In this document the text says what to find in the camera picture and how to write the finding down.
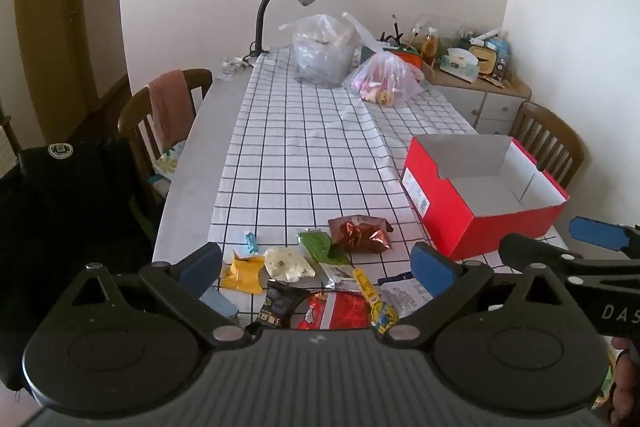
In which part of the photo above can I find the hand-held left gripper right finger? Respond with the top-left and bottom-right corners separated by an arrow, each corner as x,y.
381,242 -> 572,349

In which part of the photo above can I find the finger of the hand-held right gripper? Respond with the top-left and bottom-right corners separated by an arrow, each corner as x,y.
569,216 -> 640,254
499,233 -> 640,289

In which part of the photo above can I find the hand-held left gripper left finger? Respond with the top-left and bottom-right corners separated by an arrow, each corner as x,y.
69,242 -> 252,350

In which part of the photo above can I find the white cardboard box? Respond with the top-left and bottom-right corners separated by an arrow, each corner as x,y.
400,134 -> 571,261

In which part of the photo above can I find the long yellow snack packet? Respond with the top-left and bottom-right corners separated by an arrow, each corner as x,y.
352,267 -> 400,336

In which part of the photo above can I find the brown foil snack packet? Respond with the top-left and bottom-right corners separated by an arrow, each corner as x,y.
327,215 -> 395,255

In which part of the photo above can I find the black snack packet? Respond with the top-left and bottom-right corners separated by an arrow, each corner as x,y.
254,279 -> 314,331

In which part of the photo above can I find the cream snack packet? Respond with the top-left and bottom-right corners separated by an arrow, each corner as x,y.
263,247 -> 321,284

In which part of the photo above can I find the silver foil packet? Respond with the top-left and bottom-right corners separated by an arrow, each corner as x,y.
315,262 -> 359,291

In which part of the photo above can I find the red snack packet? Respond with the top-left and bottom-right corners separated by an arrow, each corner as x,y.
290,289 -> 374,332

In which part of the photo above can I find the person's right hand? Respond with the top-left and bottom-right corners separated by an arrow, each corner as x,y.
608,336 -> 640,427

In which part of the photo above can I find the white printed packet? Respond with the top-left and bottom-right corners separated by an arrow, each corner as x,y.
377,273 -> 434,321

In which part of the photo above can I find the light blue packet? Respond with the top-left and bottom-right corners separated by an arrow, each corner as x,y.
199,286 -> 241,323

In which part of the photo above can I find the floral seat cushion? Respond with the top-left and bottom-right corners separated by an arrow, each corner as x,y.
152,139 -> 189,180

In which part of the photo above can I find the wooden chair with dark seat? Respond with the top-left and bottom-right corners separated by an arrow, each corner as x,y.
509,101 -> 586,190

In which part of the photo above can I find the long green snack packet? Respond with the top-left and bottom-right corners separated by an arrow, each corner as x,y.
298,229 -> 352,266

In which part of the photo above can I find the black backpack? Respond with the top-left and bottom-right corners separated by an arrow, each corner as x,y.
0,139 -> 157,394

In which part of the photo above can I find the checked white tablecloth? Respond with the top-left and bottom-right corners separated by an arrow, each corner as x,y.
207,44 -> 571,333

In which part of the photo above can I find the white cabinet with wooden top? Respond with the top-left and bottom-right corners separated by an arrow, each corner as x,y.
424,66 -> 532,136

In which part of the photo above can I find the pink cloth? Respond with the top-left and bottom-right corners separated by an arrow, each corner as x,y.
146,69 -> 196,148

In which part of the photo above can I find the yellow tissue holder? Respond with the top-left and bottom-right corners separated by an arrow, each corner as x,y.
468,44 -> 499,76

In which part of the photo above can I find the pink tinted plastic bag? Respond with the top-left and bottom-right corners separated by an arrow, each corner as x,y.
341,11 -> 426,108

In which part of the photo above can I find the white and green tissue box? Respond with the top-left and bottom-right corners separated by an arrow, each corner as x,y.
439,48 -> 481,83

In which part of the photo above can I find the white power strip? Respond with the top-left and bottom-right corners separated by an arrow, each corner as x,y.
219,54 -> 256,80

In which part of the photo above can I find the white tube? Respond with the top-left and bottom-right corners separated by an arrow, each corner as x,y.
469,29 -> 507,44

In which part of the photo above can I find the green and orange container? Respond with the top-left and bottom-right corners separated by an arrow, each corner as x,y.
360,38 -> 422,64

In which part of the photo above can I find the amber liquid bottle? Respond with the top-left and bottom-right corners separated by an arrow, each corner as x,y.
421,27 -> 441,66

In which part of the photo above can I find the large clear plastic bag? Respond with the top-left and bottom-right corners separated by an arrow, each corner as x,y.
278,13 -> 364,89

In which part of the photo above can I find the wooden door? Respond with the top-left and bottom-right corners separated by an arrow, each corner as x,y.
12,0 -> 134,148

